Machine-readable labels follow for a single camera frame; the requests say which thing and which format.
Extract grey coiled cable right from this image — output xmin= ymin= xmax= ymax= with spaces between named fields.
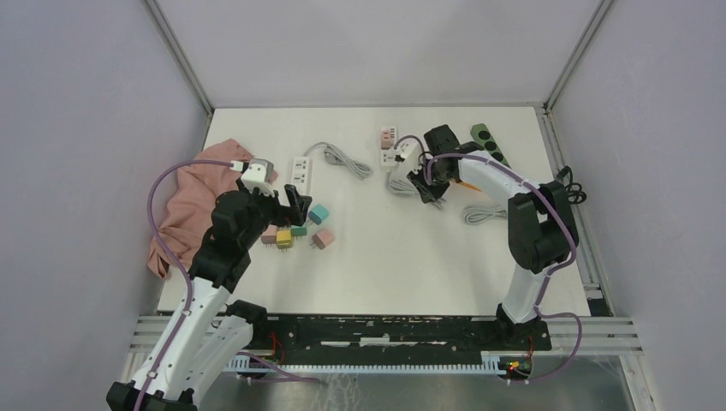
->
xmin=462 ymin=205 xmax=509 ymax=227

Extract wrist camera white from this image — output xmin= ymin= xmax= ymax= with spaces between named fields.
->
xmin=392 ymin=139 xmax=422 ymax=180
xmin=241 ymin=158 xmax=274 ymax=197

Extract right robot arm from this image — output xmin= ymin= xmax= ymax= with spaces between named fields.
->
xmin=407 ymin=125 xmax=579 ymax=349

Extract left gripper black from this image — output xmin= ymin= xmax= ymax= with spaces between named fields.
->
xmin=236 ymin=176 xmax=311 ymax=248

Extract orange power strip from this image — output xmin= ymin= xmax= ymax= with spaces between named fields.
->
xmin=456 ymin=181 xmax=482 ymax=192

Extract green power strip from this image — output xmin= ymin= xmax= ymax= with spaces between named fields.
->
xmin=470 ymin=123 xmax=509 ymax=167

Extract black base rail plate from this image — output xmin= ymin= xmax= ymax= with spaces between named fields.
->
xmin=246 ymin=313 xmax=552 ymax=366

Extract pink adapter on white strip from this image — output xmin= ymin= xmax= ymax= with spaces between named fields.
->
xmin=380 ymin=128 xmax=396 ymax=151

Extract green USB adapter plug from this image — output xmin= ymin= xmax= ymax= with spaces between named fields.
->
xmin=290 ymin=226 xmax=307 ymax=238

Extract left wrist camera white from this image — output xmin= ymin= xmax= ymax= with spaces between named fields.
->
xmin=241 ymin=158 xmax=274 ymax=197

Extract teal USB adapter plug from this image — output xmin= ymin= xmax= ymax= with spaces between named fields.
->
xmin=306 ymin=204 xmax=330 ymax=225

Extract white slim power strip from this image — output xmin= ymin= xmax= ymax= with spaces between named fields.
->
xmin=379 ymin=127 xmax=398 ymax=170

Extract white USB power strip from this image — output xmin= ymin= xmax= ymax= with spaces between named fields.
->
xmin=290 ymin=156 xmax=312 ymax=195

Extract pink cloth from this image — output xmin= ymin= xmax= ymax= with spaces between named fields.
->
xmin=146 ymin=139 xmax=279 ymax=279

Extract grey coiled strip cable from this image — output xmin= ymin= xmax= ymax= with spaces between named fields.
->
xmin=303 ymin=141 xmax=374 ymax=182

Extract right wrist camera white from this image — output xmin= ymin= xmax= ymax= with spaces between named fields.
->
xmin=392 ymin=139 xmax=422 ymax=180

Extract black coiled cable with plug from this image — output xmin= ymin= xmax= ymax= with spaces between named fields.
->
xmin=556 ymin=165 xmax=588 ymax=206

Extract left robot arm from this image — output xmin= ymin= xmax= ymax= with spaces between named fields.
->
xmin=106 ymin=184 xmax=312 ymax=410

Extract yellow adapter plug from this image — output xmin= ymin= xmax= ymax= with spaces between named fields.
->
xmin=275 ymin=229 xmax=295 ymax=250

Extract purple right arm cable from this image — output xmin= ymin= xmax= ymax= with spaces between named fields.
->
xmin=392 ymin=134 xmax=584 ymax=385

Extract pink adapter plug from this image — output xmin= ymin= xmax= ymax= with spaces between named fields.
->
xmin=312 ymin=228 xmax=336 ymax=250
xmin=259 ymin=225 xmax=278 ymax=246

